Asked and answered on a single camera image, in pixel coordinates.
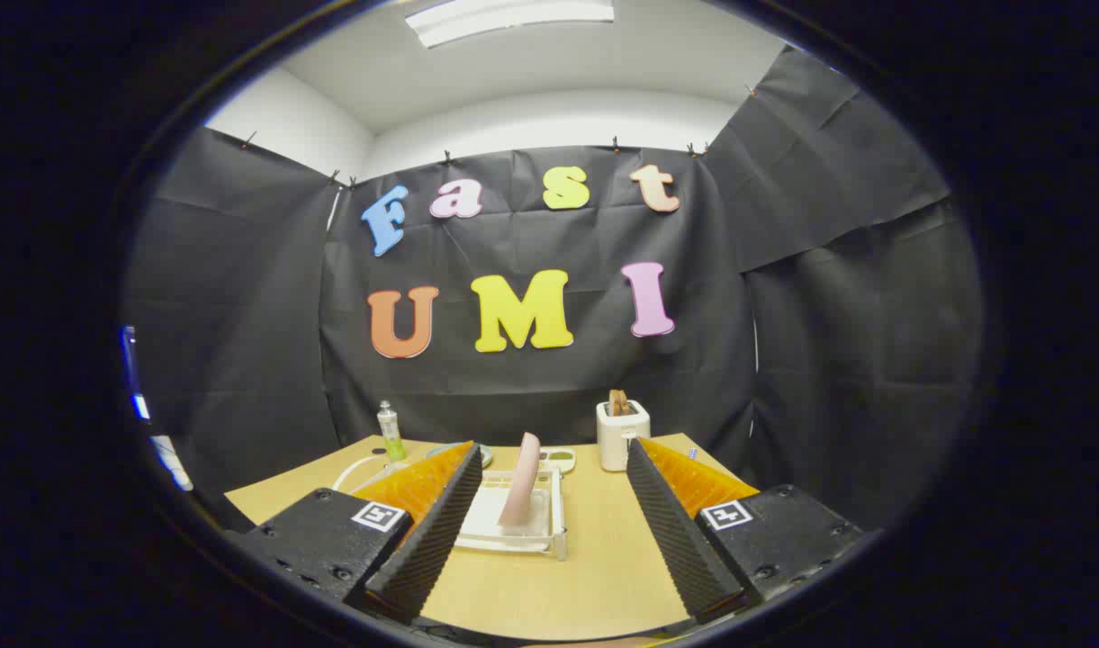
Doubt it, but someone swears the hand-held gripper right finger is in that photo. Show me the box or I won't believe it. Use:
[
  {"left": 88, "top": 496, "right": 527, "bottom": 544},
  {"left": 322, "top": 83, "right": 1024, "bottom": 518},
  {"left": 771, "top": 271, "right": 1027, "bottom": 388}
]
[{"left": 626, "top": 436, "right": 878, "bottom": 624}]

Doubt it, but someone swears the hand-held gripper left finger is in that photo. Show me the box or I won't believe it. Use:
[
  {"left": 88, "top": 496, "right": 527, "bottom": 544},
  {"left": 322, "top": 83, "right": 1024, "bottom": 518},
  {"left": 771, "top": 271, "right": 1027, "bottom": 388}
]
[{"left": 228, "top": 440, "right": 485, "bottom": 626}]

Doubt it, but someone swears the white wire dish rack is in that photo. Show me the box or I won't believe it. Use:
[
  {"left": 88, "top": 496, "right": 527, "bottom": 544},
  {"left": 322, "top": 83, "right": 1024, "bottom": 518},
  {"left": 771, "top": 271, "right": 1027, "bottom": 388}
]
[{"left": 331, "top": 454, "right": 570, "bottom": 562}]

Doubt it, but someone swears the pink plate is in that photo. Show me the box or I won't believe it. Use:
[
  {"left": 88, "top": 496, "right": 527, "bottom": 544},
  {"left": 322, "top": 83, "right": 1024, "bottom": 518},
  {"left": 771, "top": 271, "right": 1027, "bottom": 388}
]
[{"left": 498, "top": 432, "right": 542, "bottom": 528}]

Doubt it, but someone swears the small pale green dish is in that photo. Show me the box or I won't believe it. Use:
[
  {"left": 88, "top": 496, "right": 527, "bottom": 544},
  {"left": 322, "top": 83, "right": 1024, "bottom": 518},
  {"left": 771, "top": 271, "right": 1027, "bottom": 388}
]
[{"left": 426, "top": 443, "right": 493, "bottom": 469}]

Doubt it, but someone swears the clear bottle with green liquid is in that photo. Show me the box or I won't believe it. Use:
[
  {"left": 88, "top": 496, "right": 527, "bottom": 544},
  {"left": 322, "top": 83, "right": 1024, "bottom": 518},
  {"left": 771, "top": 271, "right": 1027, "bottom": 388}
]
[{"left": 377, "top": 400, "right": 407, "bottom": 463}]

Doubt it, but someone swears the white toaster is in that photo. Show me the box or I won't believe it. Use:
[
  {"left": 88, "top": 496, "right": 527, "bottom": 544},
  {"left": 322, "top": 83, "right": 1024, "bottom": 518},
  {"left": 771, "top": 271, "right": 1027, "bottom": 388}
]
[{"left": 596, "top": 400, "right": 651, "bottom": 473}]

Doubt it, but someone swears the ceiling light panel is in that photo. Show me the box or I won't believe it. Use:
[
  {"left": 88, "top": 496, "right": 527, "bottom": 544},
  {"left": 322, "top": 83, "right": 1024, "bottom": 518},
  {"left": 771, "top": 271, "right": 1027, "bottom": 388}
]
[{"left": 405, "top": 0, "right": 616, "bottom": 49}]

